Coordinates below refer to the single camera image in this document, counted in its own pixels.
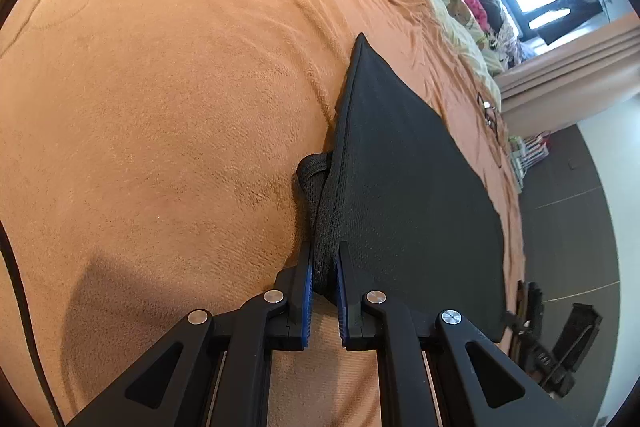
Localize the eyeglasses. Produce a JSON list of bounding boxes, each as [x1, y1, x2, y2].
[[476, 92, 502, 138]]

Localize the black office chair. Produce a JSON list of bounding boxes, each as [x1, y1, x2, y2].
[[525, 0, 607, 48]]

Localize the black floor stand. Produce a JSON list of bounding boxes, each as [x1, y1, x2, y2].
[[520, 302, 602, 399]]

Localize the beige curtain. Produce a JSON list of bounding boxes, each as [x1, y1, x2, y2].
[[494, 11, 640, 138]]

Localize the black cable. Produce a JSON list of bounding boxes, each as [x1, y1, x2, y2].
[[0, 221, 67, 427]]

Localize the orange fleece blanket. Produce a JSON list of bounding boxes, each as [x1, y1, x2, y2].
[[0, 0, 527, 427]]

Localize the white rack by bed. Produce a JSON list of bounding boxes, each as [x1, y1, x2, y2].
[[507, 133, 552, 194]]

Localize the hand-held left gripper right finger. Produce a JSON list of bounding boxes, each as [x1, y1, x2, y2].
[[335, 241, 576, 427]]

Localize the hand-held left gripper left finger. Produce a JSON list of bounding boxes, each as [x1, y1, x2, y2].
[[65, 241, 314, 427]]

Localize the black mesh shorts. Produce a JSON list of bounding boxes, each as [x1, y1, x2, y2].
[[297, 33, 507, 344]]

